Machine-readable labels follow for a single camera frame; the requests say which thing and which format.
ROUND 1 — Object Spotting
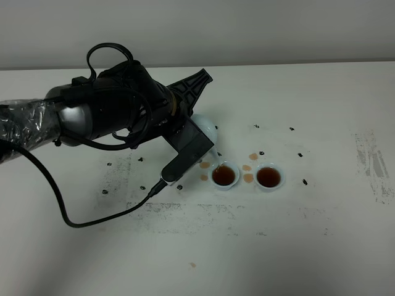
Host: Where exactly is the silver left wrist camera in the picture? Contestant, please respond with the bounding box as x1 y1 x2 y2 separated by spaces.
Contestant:
160 154 202 186

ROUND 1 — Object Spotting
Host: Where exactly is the right light blue teacup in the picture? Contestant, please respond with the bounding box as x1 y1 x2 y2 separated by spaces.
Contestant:
252 162 286 193

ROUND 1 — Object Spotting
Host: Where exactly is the light blue porcelain teapot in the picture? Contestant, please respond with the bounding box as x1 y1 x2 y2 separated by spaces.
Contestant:
191 114 223 165

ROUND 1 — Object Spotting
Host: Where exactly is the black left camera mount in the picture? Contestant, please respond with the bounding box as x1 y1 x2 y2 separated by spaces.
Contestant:
160 117 217 183

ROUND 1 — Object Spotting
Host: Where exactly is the left light blue teacup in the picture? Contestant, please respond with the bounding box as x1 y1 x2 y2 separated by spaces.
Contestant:
208 161 240 191

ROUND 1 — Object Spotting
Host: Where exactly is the light blue teacup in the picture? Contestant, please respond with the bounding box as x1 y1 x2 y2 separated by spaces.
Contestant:
208 161 240 191
252 162 286 193

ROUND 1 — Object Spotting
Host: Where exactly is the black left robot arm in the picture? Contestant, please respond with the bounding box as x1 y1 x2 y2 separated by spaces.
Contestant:
1 60 214 170

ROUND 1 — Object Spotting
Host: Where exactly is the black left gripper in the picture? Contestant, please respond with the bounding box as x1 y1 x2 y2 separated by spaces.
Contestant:
129 68 213 148

